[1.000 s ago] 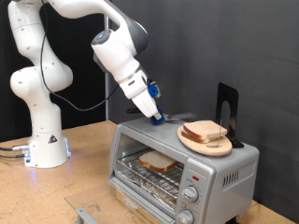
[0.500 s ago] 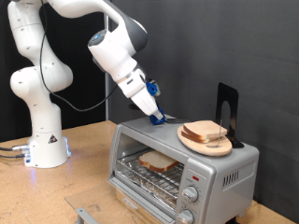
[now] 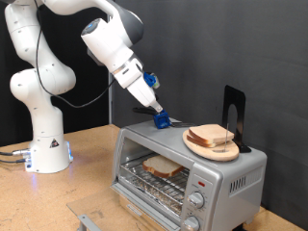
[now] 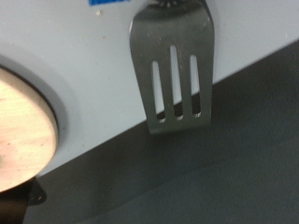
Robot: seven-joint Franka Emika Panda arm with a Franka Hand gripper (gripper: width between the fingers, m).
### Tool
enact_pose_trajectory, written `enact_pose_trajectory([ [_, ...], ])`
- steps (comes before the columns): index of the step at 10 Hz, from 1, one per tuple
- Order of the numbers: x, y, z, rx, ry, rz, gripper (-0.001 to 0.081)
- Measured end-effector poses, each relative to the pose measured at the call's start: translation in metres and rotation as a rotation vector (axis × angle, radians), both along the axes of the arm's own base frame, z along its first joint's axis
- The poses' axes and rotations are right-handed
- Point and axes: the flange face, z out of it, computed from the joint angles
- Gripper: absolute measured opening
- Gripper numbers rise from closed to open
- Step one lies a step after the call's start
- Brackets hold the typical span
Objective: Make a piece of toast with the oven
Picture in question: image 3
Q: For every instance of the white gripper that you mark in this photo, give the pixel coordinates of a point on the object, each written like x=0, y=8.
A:
x=142, y=93

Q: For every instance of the metal spatula with blue block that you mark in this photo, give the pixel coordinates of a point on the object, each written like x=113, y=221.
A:
x=162, y=120

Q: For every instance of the white bread slice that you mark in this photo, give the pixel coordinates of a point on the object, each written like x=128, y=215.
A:
x=162, y=166
x=199, y=142
x=211, y=132

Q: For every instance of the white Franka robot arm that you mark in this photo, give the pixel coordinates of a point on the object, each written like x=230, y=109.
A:
x=41, y=96

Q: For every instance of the silver toaster oven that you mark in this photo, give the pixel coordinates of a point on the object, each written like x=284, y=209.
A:
x=224, y=173

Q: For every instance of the silver oven knob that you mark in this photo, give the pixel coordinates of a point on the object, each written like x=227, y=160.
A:
x=196, y=200
x=191, y=223

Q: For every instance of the vertical metal pole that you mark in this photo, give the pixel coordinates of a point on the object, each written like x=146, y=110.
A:
x=110, y=109

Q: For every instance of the round wooden board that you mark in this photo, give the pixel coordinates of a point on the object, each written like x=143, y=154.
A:
x=218, y=153

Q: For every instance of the thin metal pin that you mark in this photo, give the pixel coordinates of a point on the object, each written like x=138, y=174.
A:
x=226, y=141

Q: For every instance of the black metal bookend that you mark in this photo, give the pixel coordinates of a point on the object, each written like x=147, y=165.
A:
x=239, y=99

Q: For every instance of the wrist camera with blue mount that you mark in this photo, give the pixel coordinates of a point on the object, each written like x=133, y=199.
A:
x=150, y=79

